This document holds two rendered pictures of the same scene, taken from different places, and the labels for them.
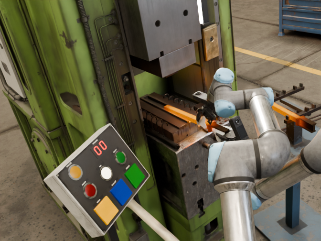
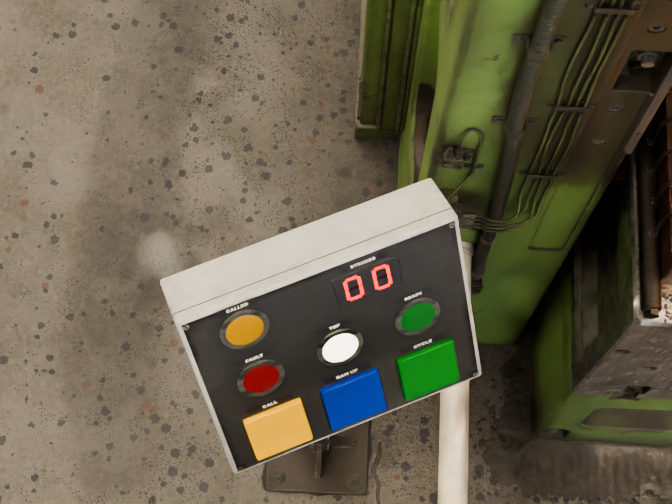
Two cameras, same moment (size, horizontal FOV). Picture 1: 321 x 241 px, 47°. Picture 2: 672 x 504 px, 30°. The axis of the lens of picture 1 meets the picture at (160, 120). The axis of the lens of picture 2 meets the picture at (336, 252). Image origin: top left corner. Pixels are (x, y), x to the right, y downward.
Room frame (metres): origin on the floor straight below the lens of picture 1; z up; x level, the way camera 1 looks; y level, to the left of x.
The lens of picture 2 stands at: (0.80, 0.05, 2.53)
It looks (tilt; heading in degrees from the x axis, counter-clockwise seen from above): 71 degrees down; 33
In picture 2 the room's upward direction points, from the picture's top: 2 degrees clockwise
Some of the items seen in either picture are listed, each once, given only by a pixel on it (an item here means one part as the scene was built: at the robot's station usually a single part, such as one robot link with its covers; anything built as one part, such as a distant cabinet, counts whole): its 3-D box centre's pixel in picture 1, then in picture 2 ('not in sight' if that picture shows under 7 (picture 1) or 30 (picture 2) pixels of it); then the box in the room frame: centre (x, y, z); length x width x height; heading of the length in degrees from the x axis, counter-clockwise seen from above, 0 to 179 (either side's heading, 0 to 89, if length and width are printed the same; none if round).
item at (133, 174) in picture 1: (134, 176); (427, 367); (1.17, 0.15, 1.01); 0.07 x 0.05 x 0.07; 146
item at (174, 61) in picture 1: (151, 51); not in sight; (1.70, -0.02, 1.32); 0.42 x 0.20 x 0.10; 31
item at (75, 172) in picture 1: (75, 172); (244, 329); (1.05, 0.33, 1.16); 0.05 x 0.03 x 0.04; 121
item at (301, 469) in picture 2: not in sight; (318, 438); (1.16, 0.31, 0.05); 0.22 x 0.22 x 0.09; 31
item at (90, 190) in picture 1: (90, 190); (261, 378); (1.03, 0.29, 1.09); 0.05 x 0.03 x 0.04; 121
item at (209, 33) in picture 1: (210, 42); not in sight; (1.80, -0.33, 1.27); 0.09 x 0.02 x 0.17; 121
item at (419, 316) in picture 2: (120, 157); (417, 316); (1.20, 0.18, 1.09); 0.05 x 0.03 x 0.04; 121
